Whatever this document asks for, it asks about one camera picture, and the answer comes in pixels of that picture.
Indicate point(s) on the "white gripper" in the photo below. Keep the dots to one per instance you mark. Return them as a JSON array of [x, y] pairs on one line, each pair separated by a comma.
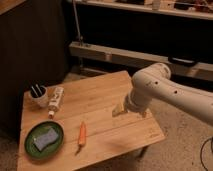
[[137, 107]]

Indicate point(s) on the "orange pepper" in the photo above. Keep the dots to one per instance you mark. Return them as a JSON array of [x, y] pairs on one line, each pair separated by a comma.
[[82, 137]]

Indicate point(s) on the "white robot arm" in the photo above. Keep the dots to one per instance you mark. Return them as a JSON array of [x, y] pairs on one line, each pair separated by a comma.
[[153, 82]]

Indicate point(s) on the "white tube bottle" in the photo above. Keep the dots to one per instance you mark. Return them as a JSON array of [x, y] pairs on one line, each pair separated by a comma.
[[55, 101]]

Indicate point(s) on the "blue sponge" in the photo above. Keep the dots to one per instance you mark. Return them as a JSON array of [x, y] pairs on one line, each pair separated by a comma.
[[46, 139]]

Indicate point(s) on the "white cup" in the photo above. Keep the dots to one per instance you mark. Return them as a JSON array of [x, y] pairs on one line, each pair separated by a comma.
[[41, 101]]

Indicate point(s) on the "metal pole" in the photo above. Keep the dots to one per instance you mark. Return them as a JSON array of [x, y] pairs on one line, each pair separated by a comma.
[[80, 39]]

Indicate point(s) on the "green plate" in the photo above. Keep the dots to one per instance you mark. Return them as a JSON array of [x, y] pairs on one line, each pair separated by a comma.
[[38, 130]]

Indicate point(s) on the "black marker in cup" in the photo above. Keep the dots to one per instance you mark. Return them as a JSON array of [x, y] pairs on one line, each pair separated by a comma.
[[39, 89], [34, 91]]

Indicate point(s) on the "wooden shelf rail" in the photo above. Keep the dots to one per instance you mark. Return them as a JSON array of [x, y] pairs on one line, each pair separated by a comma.
[[137, 59]]

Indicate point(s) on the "black handle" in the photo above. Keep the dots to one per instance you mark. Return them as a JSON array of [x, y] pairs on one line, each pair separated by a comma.
[[183, 62]]

